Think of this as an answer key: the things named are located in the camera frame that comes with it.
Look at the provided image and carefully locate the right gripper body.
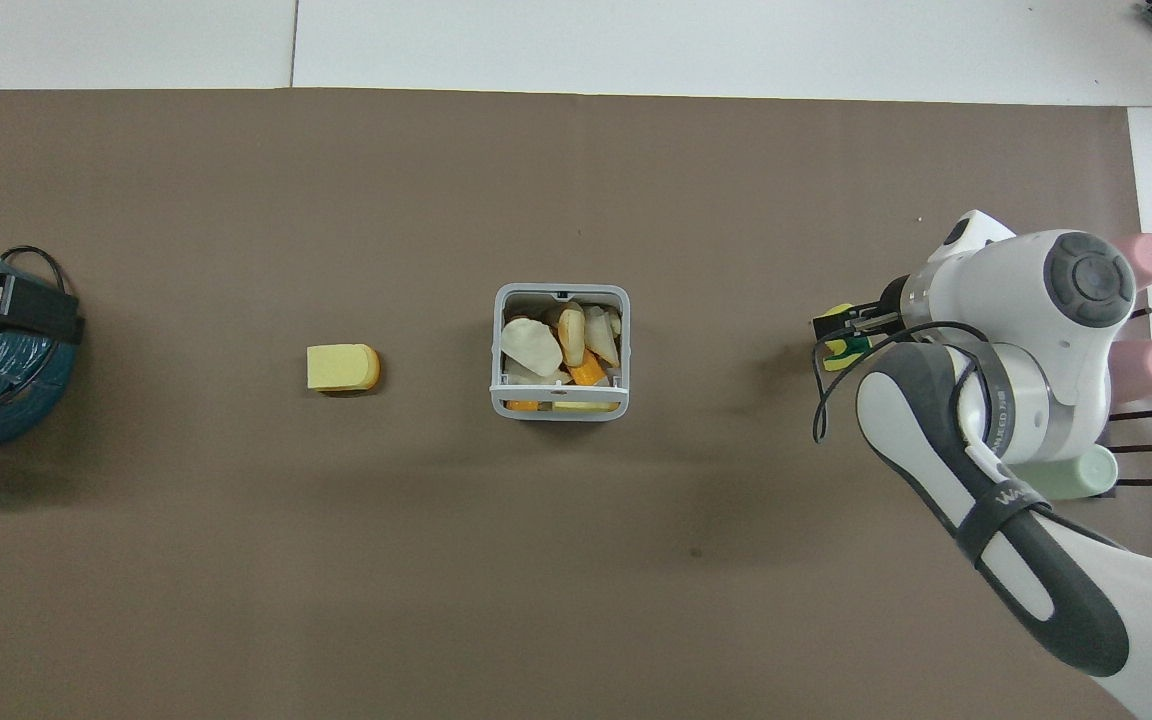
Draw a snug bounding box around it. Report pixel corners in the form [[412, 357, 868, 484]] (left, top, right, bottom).
[[866, 275, 913, 337]]

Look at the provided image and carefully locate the yellow green sponge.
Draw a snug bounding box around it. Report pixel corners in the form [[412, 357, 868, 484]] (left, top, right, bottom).
[[822, 302, 875, 374]]

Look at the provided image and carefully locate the yellow orange trash piece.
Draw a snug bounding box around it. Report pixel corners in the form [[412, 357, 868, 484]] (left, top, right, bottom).
[[557, 308, 587, 365]]

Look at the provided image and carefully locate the grey square bin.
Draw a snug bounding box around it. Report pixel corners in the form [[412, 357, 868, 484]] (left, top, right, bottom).
[[490, 283, 632, 422]]

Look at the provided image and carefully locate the light green cup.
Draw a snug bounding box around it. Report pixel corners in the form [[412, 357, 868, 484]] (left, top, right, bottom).
[[1014, 444, 1121, 502]]

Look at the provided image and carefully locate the pink cup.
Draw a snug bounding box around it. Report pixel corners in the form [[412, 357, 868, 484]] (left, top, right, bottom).
[[1108, 340, 1152, 394], [1111, 232, 1152, 292]]

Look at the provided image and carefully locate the yellow bread slice toy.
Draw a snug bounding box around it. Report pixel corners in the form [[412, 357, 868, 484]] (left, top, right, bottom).
[[306, 343, 382, 393]]

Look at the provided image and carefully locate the black cable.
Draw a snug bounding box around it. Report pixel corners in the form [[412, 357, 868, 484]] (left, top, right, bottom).
[[812, 320, 1003, 447], [0, 245, 71, 294]]

